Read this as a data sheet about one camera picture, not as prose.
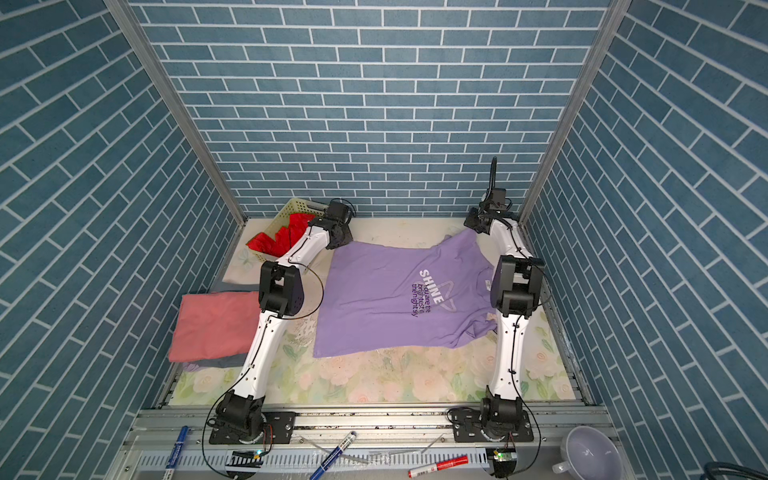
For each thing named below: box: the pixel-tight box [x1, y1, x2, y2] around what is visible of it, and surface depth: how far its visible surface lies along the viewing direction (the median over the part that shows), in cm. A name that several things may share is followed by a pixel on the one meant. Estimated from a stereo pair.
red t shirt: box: [247, 214, 316, 257], surface depth 111 cm
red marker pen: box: [408, 455, 470, 478], surface depth 69 cm
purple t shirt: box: [313, 229, 497, 358], surface depth 100 cm
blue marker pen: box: [310, 431, 357, 480], surface depth 70 cm
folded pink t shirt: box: [169, 292, 261, 362], surface depth 85 cm
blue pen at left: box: [162, 425, 189, 480], surface depth 71 cm
